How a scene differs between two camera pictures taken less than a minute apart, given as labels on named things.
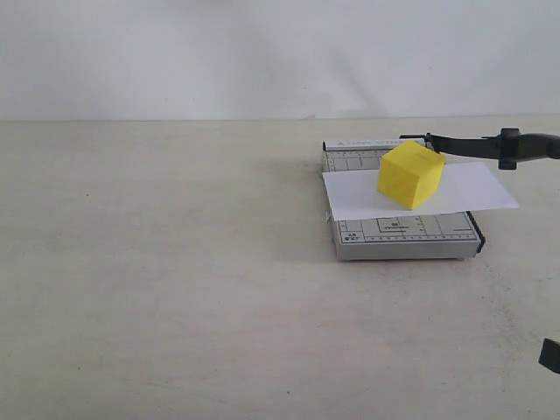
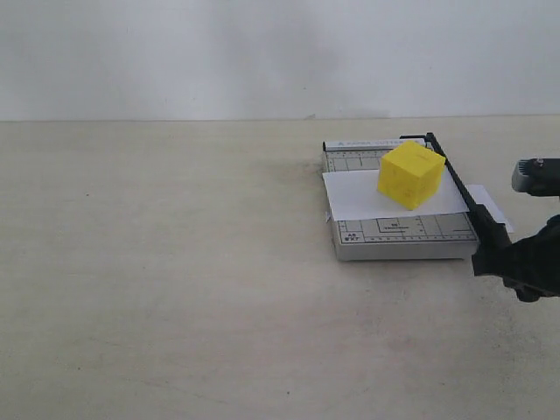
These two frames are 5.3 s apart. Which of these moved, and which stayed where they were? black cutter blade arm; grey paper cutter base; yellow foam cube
Moved: black cutter blade arm
Stayed: yellow foam cube; grey paper cutter base
